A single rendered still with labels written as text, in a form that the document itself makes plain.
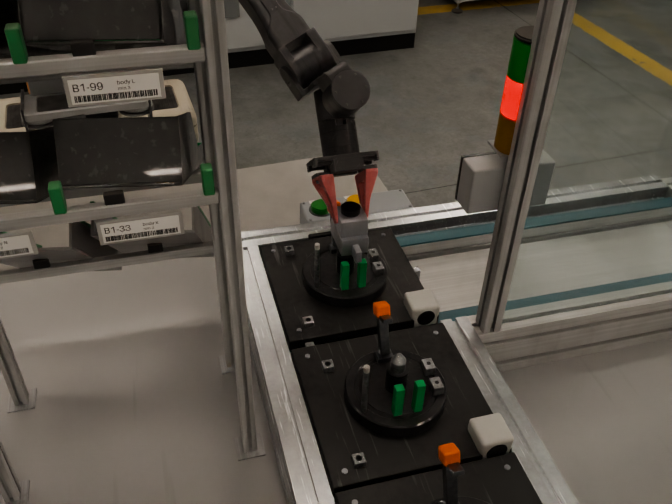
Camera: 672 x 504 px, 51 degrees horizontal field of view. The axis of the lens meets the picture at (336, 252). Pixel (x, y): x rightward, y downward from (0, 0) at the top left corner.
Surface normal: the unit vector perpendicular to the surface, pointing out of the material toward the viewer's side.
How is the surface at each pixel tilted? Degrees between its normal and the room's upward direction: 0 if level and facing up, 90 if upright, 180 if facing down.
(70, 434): 0
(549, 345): 90
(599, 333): 90
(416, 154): 0
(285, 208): 0
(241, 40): 90
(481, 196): 90
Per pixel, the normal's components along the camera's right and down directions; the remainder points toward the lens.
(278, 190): 0.02, -0.78
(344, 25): 0.32, 0.59
